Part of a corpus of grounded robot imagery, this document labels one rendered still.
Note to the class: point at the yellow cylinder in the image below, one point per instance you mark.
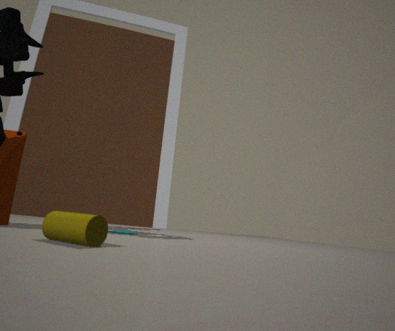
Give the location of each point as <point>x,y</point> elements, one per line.
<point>75,228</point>

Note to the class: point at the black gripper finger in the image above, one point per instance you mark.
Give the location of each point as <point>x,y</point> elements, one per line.
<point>26,74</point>
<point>31,42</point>

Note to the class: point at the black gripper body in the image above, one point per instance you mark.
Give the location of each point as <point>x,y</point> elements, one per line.
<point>11,84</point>

